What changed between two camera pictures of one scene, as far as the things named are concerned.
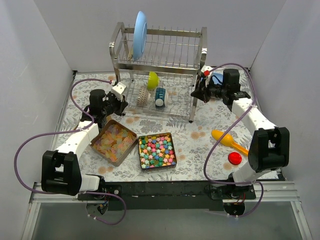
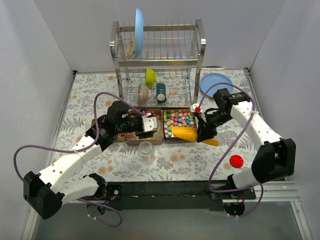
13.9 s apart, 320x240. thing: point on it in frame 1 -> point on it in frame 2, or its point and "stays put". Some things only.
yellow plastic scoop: [228, 140] -> [191, 134]
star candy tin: [156, 150] -> [179, 117]
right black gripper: [202, 90] -> [207, 124]
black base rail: [163, 196] stays put
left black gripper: [119, 105] -> [139, 124]
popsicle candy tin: [114, 142] -> [157, 137]
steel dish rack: [162, 80] stays put
